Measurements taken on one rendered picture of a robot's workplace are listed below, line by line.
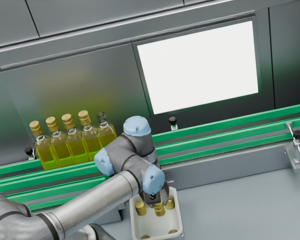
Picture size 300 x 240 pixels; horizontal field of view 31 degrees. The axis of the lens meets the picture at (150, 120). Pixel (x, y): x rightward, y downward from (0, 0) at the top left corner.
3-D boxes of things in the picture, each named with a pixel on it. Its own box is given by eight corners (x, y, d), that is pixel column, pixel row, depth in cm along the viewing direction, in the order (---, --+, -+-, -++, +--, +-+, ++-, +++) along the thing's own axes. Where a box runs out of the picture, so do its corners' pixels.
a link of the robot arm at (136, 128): (115, 125, 158) (135, 110, 162) (123, 152, 165) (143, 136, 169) (132, 135, 153) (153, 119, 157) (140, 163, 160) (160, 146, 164)
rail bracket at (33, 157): (45, 163, 212) (34, 138, 204) (44, 175, 207) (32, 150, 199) (35, 165, 213) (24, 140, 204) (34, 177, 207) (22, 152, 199)
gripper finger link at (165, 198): (171, 192, 183) (162, 175, 177) (173, 205, 178) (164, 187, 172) (163, 195, 183) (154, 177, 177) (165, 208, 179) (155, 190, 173)
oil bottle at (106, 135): (125, 160, 204) (111, 117, 191) (125, 170, 200) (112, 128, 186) (110, 163, 204) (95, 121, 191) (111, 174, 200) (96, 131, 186)
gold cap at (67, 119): (75, 122, 189) (71, 112, 186) (74, 128, 186) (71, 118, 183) (65, 124, 189) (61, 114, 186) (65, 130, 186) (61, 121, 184)
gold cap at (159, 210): (165, 215, 179) (163, 207, 176) (155, 217, 179) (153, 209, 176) (165, 207, 182) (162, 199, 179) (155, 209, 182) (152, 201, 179)
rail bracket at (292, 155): (296, 156, 201) (294, 111, 187) (310, 189, 188) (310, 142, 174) (283, 159, 201) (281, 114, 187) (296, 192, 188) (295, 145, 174)
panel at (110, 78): (260, 90, 204) (254, 11, 183) (262, 95, 202) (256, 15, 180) (32, 138, 209) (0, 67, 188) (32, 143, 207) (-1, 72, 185)
